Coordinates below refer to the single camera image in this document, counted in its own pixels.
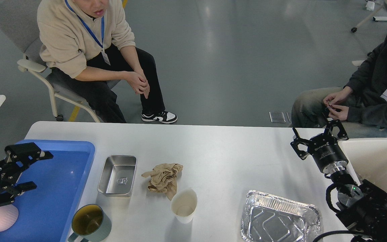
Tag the person in dark hoodie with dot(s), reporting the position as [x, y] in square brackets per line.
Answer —
[361, 104]

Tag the white paper cup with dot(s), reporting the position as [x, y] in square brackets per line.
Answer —
[184, 204]

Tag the metal floor socket plate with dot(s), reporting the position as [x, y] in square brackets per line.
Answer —
[280, 117]

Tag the white plastic bin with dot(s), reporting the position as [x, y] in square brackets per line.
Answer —
[368, 157]

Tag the teal mug yellow inside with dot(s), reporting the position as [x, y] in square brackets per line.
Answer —
[90, 224]

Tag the crumpled brown paper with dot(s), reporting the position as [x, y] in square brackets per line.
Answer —
[163, 179]

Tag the person in beige sweater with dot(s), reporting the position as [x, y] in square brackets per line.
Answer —
[87, 43]

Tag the white chair base background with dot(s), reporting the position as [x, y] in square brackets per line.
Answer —
[375, 13]

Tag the aluminium foil tray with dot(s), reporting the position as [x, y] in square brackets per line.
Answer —
[270, 218]

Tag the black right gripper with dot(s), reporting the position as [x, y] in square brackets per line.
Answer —
[324, 153]

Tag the stainless steel rectangular tin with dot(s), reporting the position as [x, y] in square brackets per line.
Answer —
[118, 176]

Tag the blue plastic tray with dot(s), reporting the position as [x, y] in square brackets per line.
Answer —
[45, 213]

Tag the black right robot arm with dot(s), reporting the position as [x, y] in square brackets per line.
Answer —
[362, 209]

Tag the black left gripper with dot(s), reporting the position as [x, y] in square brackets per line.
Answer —
[18, 156]

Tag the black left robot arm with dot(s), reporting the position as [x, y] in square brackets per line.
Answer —
[18, 158]

